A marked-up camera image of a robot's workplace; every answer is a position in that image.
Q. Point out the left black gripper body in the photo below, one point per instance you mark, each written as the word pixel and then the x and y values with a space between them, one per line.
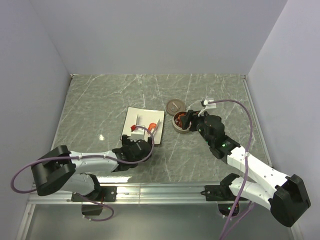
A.
pixel 127 142

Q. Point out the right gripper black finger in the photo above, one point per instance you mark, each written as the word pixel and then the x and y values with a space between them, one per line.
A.
pixel 187 119
pixel 193 126

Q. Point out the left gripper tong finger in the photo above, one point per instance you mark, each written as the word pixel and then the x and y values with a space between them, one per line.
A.
pixel 154 131
pixel 137 120

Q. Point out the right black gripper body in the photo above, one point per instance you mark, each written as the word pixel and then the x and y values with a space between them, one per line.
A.
pixel 200 127

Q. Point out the orange chicken leg piece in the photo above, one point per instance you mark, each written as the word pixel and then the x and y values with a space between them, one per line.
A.
pixel 178 120

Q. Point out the round metal lunch tin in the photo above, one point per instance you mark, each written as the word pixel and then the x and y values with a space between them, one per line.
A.
pixel 176 128

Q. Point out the orange shrimp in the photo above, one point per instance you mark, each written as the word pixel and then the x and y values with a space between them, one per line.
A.
pixel 152 126

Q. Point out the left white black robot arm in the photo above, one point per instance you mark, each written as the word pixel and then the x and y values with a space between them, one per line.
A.
pixel 71 171

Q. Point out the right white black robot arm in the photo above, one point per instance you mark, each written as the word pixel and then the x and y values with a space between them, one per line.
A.
pixel 285 196

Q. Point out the white square plate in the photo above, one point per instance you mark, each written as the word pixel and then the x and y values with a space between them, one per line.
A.
pixel 146 117

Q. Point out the round taupe lid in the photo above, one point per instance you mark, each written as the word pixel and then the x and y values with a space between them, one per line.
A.
pixel 174 106

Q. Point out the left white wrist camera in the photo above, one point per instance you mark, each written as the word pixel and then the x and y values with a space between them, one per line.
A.
pixel 137 132

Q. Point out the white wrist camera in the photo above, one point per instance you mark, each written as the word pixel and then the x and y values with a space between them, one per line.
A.
pixel 208 106
pixel 137 132

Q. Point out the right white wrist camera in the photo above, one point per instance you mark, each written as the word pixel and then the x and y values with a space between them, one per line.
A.
pixel 208 106

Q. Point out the aluminium front rail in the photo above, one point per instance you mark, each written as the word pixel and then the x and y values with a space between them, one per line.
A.
pixel 134 193

